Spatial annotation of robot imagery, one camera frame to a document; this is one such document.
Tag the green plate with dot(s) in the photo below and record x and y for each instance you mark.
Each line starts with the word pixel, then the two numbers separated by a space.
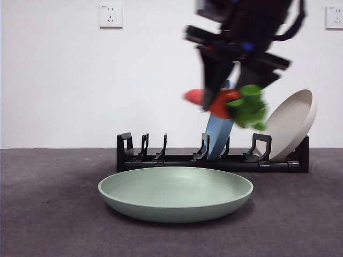
pixel 174 208

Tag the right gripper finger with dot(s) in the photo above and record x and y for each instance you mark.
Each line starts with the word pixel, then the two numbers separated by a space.
pixel 214 72
pixel 253 76

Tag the black plate rack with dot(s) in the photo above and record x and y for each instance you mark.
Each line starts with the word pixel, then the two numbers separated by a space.
pixel 187 163

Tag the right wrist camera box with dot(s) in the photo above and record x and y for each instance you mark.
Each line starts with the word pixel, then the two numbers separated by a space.
pixel 211 12

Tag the beige plate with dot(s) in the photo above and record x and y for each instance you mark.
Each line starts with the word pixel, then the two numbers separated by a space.
pixel 292 125

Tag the white wall socket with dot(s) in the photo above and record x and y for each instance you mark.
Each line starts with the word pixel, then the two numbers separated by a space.
pixel 111 16
pixel 334 17

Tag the blue plate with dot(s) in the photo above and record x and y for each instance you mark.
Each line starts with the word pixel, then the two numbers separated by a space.
pixel 217 139

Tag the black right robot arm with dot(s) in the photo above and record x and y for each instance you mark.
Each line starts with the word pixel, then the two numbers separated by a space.
pixel 254 6

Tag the orange carrot with green leaves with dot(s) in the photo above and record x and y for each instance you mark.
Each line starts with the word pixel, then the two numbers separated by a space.
pixel 222 107

